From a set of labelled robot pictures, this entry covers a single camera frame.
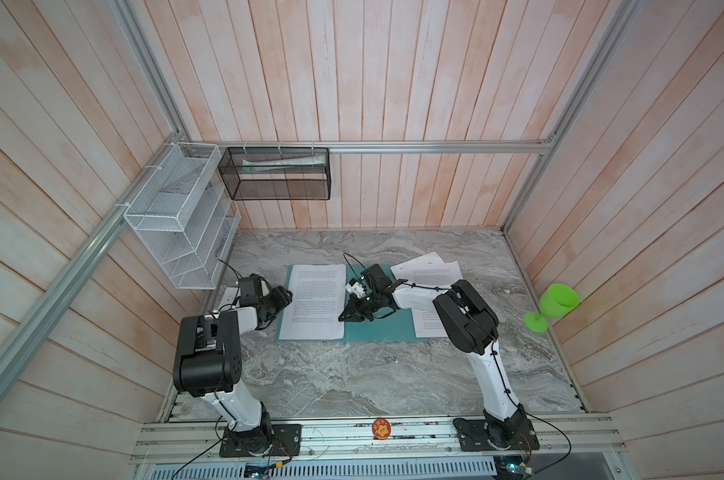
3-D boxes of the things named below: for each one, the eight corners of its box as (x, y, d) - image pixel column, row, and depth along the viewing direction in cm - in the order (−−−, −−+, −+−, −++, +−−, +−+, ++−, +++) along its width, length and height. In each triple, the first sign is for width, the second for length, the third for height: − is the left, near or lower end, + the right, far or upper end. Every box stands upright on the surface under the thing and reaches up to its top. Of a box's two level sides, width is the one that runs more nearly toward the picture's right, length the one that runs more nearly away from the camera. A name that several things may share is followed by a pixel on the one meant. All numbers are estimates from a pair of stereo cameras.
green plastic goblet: (526, 332, 95) (553, 305, 81) (518, 311, 99) (542, 283, 86) (553, 332, 95) (584, 305, 81) (543, 311, 99) (572, 283, 86)
